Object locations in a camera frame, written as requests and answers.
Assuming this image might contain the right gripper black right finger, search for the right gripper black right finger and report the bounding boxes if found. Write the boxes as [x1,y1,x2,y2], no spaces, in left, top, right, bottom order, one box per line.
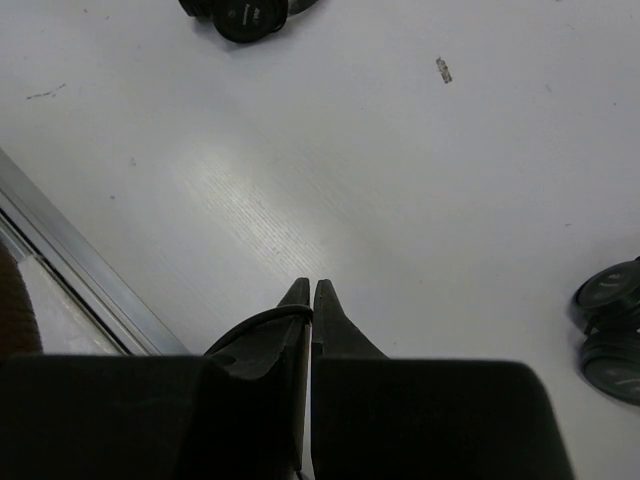
[310,280,574,479]

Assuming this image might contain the small grey debris piece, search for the small grey debris piece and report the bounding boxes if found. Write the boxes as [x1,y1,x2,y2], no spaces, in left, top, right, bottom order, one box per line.
[436,57,453,84]

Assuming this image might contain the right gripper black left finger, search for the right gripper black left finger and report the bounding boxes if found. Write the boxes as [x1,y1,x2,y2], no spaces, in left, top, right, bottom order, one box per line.
[1,278,311,479]

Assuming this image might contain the large black wrapped headphones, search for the large black wrapped headphones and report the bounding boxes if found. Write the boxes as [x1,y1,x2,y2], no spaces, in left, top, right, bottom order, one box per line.
[179,0,317,44]

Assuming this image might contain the brown silver headphones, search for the brown silver headphones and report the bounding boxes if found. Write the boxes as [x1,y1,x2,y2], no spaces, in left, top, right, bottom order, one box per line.
[0,244,43,360]

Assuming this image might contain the aluminium table rail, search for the aluminium table rail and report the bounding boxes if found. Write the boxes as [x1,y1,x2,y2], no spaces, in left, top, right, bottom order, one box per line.
[1,153,189,355]

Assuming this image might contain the thin black headphone cable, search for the thin black headphone cable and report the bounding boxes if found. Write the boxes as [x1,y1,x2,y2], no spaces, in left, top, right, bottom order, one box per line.
[207,305,315,354]

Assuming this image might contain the small black headphones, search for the small black headphones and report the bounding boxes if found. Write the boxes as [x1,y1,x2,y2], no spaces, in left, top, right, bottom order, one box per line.
[571,259,639,406]

